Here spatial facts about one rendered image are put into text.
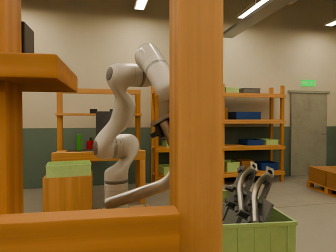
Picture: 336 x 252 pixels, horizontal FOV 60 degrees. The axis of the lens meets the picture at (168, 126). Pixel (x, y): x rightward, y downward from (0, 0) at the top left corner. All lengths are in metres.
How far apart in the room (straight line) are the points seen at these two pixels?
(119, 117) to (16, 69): 0.87
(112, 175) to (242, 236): 0.66
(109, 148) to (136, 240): 0.92
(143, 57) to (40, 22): 5.82
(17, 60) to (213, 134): 0.36
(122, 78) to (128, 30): 5.57
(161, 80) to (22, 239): 0.67
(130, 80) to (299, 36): 7.37
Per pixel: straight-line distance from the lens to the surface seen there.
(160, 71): 1.04
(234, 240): 1.45
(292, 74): 8.10
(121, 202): 0.76
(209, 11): 0.59
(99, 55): 6.61
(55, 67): 0.51
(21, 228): 0.53
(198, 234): 0.59
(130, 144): 1.46
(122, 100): 1.29
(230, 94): 6.47
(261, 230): 1.48
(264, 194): 1.59
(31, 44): 0.71
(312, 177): 6.79
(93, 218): 0.51
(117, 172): 1.45
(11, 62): 0.52
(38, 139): 6.60
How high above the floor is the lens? 1.44
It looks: 1 degrees down
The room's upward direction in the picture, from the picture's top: straight up
